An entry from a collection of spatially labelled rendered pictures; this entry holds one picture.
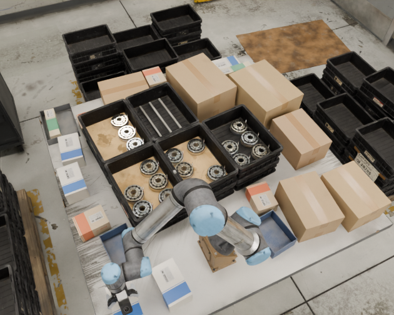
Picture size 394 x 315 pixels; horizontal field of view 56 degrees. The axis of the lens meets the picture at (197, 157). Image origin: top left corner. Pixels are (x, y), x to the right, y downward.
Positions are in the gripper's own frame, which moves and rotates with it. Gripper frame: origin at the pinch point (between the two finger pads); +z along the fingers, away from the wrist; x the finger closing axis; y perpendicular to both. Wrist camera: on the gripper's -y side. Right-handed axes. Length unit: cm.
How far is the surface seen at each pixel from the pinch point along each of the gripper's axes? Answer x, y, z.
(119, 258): -4.4, 23.9, 5.8
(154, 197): -32, 43, -7
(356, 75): -243, 112, 38
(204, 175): -61, 44, -7
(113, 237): -5.0, 36.4, 5.7
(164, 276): -20.7, 2.9, -2.6
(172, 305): -19.3, -10.9, -1.8
